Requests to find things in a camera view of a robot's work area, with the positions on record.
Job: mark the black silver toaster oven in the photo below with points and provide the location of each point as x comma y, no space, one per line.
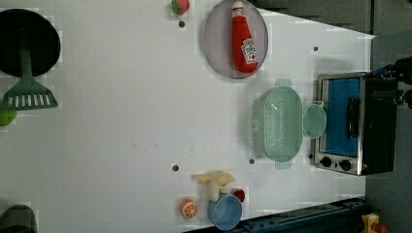
359,138

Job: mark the grey round plate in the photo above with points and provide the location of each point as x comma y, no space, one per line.
217,37

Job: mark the black cylinder table corner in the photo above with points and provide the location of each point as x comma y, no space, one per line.
18,219

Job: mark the green slotted spatula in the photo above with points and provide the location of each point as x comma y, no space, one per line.
27,94

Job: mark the lime green toy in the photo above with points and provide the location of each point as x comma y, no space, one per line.
7,116

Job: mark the small green cup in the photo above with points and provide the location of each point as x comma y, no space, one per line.
314,120

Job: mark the blue bowl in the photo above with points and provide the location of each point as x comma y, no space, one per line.
226,213

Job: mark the black round utensil holder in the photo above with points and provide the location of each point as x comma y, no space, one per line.
42,37

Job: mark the toy orange slice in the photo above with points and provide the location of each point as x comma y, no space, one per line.
188,208

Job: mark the mint green plastic strainer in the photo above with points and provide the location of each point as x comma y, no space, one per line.
277,124

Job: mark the small red toy tomato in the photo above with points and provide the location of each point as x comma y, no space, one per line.
240,194

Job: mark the yellow red toy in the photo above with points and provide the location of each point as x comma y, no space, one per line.
372,224

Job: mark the red plush ketchup bottle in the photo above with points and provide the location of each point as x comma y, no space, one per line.
244,51

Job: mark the beige plush mushroom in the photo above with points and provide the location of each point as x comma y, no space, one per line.
216,183

